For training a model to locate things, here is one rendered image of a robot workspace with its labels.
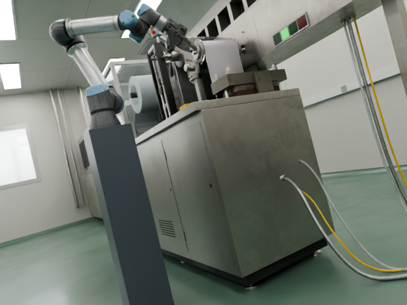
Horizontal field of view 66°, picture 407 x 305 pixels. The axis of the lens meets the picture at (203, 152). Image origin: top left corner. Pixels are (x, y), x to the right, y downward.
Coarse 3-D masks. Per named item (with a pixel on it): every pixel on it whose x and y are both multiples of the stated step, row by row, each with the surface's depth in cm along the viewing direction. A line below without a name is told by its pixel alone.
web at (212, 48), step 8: (232, 40) 191; (208, 48) 178; (216, 48) 180; (224, 48) 183; (232, 48) 186; (184, 56) 197; (208, 56) 177; (176, 72) 210; (184, 72) 213; (208, 72) 190; (184, 80) 212; (184, 88) 211; (192, 88) 214; (184, 96) 210; (192, 96) 213
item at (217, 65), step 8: (216, 56) 180; (224, 56) 182; (232, 56) 185; (208, 64) 176; (216, 64) 179; (224, 64) 181; (232, 64) 184; (240, 64) 187; (216, 72) 178; (224, 72) 181; (232, 72) 183; (240, 72) 186
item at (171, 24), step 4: (168, 20) 171; (172, 20) 172; (168, 24) 169; (172, 24) 172; (176, 24) 173; (180, 24) 172; (164, 28) 169; (168, 28) 171; (172, 28) 172; (176, 28) 173; (180, 28) 173; (184, 28) 174; (176, 32) 171; (180, 32) 173; (184, 32) 174; (176, 36) 171; (176, 40) 173; (180, 40) 172; (176, 44) 177
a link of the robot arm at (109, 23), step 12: (132, 12) 151; (60, 24) 156; (72, 24) 156; (84, 24) 155; (96, 24) 155; (108, 24) 154; (120, 24) 154; (132, 24) 152; (60, 36) 159; (72, 36) 160
